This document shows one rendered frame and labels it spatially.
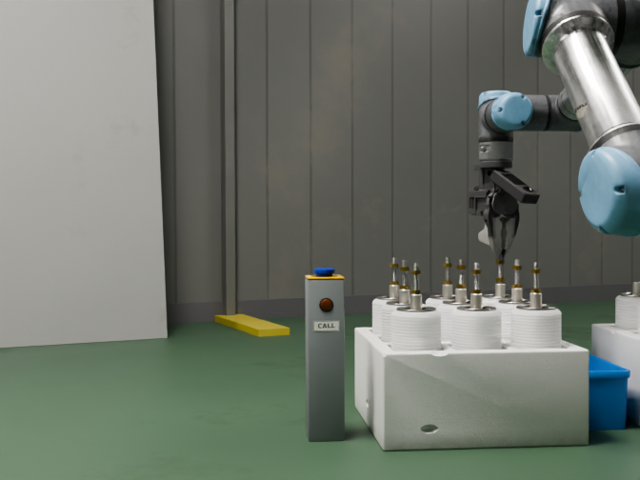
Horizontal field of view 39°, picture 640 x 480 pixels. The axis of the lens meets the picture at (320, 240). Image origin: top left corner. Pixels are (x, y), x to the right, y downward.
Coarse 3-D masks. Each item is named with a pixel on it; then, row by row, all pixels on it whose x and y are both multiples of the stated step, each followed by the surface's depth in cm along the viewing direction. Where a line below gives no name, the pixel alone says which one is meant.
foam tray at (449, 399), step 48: (384, 384) 165; (432, 384) 165; (480, 384) 166; (528, 384) 167; (576, 384) 168; (384, 432) 165; (432, 432) 166; (480, 432) 166; (528, 432) 167; (576, 432) 168
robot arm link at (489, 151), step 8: (480, 144) 198; (488, 144) 196; (496, 144) 195; (504, 144) 195; (512, 144) 197; (480, 152) 198; (488, 152) 196; (496, 152) 195; (504, 152) 195; (512, 152) 197; (480, 160) 198; (488, 160) 196; (496, 160) 196; (504, 160) 196
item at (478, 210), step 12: (480, 168) 199; (492, 168) 198; (504, 168) 198; (480, 180) 200; (480, 192) 198; (492, 192) 195; (504, 192) 196; (480, 204) 199; (492, 204) 195; (504, 204) 196; (516, 204) 198
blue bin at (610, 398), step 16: (592, 368) 199; (608, 368) 191; (624, 368) 183; (592, 384) 180; (608, 384) 180; (624, 384) 180; (592, 400) 180; (608, 400) 180; (624, 400) 181; (592, 416) 180; (608, 416) 181; (624, 416) 181
